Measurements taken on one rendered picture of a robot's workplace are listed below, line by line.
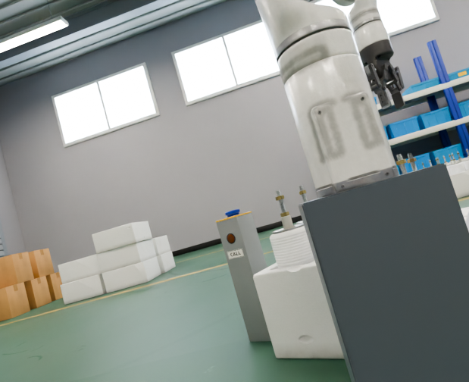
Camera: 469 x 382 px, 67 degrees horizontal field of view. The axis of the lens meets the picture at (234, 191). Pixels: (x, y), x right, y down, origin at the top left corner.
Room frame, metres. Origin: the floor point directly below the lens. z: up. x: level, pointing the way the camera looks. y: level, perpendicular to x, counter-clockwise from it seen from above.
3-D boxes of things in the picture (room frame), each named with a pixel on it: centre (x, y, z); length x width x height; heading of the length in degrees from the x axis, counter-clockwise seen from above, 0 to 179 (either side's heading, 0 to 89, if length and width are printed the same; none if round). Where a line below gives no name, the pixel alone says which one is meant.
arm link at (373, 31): (0.85, -0.41, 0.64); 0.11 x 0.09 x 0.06; 39
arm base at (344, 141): (0.41, -0.14, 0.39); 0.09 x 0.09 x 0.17; 82
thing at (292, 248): (0.79, -0.09, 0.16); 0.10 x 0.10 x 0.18
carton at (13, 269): (3.69, 2.47, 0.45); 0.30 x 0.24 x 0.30; 84
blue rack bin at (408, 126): (5.14, -2.57, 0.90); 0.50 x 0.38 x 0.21; 171
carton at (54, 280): (4.21, 2.41, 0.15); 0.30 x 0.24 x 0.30; 79
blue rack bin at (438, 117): (5.10, -3.00, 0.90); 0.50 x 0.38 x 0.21; 173
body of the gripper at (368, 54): (0.84, -0.42, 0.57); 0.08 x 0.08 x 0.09
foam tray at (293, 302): (0.81, -0.26, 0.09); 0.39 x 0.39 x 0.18; 54
